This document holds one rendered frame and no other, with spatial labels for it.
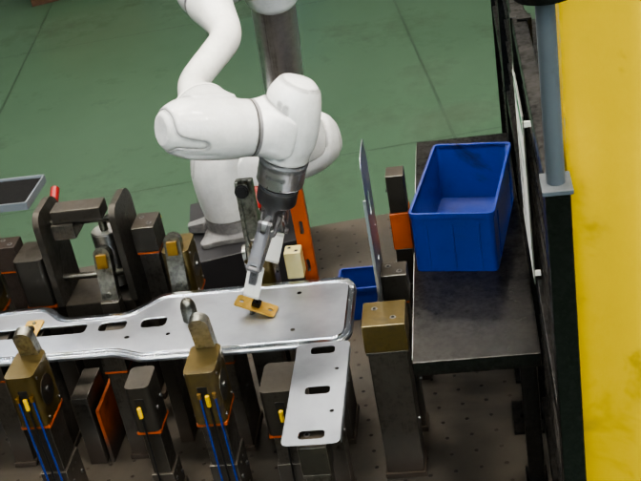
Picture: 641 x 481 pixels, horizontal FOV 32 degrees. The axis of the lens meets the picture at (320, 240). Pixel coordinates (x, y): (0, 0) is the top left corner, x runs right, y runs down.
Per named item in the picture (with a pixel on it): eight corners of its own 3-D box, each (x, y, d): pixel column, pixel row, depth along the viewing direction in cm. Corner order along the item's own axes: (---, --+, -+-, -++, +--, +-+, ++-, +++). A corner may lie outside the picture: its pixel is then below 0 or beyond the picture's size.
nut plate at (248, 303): (233, 304, 217) (234, 300, 217) (238, 295, 220) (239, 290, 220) (273, 317, 216) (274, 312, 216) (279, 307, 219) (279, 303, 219)
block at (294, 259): (312, 396, 242) (282, 254, 224) (313, 386, 245) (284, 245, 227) (327, 395, 242) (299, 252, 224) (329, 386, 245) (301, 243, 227)
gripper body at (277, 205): (266, 168, 208) (258, 210, 212) (253, 187, 200) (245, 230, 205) (304, 178, 207) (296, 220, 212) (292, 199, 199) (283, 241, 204)
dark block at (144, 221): (174, 387, 253) (130, 228, 233) (179, 369, 259) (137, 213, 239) (195, 386, 252) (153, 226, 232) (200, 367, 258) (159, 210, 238)
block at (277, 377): (282, 520, 211) (255, 403, 197) (289, 478, 221) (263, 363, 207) (320, 518, 210) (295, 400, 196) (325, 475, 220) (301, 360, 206)
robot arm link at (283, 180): (253, 159, 197) (248, 188, 200) (301, 174, 196) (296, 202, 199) (267, 139, 205) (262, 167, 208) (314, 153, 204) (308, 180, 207)
